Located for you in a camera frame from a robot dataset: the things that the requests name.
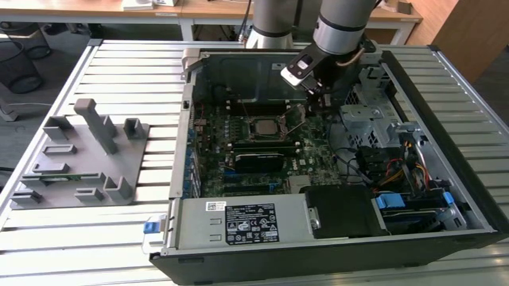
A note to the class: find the silver CPU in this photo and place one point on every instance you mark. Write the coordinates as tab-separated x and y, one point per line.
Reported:
266	127

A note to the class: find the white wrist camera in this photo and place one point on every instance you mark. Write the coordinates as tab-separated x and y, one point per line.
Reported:
291	76

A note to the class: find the silver power supply unit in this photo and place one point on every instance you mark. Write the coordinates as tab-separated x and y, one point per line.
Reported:
191	220

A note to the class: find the black mesh waste basket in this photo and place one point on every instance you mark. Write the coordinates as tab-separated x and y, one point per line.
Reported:
20	68
39	49

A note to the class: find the black CPU socket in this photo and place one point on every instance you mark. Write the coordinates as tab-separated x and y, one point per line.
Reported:
251	135

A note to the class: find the silver metal drive cage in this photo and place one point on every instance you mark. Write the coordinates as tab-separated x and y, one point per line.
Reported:
358	114

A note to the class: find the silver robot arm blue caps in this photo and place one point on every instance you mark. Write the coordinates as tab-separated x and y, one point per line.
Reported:
342	26

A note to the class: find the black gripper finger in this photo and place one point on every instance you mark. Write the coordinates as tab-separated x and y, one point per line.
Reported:
314	101
330	105

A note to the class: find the small blue plastic clip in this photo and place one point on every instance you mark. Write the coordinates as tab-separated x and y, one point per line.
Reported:
448	199

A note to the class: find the black open PC case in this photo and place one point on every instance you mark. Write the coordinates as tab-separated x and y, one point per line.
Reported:
278	262

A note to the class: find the blue disk carrier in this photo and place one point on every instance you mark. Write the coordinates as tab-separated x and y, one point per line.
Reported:
390	202

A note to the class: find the small grey wrist camera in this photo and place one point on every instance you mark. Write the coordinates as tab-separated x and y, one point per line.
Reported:
369	50

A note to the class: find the wooden cabinet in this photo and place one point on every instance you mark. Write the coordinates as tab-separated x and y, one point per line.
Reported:
469	29

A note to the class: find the silver chipset heatsink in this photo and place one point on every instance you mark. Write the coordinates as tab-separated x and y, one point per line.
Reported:
299	182

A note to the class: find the blue power supply latch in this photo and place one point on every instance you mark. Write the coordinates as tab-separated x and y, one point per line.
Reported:
151	228

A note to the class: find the black plastic fan shroud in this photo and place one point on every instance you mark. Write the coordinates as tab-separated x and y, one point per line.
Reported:
346	211

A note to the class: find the small white box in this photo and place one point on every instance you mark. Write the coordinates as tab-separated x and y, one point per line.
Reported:
164	2

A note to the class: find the brown cardboard box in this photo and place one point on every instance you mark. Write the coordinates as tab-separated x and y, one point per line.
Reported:
405	8

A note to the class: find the black expansion slot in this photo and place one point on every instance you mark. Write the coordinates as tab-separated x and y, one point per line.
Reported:
246	188

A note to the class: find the wooden desk white frame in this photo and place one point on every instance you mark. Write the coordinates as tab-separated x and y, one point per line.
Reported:
388	15
79	12

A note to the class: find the green RAM stick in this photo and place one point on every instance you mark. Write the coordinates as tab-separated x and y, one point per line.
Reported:
75	177

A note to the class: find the grey metal stand foot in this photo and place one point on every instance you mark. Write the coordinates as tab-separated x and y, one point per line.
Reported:
8	114

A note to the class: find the green motherboard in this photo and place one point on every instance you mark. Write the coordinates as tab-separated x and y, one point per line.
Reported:
318	149

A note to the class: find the grey plastic parts rack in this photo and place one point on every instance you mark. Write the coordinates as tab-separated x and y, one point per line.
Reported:
83	167

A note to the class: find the black graphics card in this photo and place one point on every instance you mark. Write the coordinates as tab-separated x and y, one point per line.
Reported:
258	164

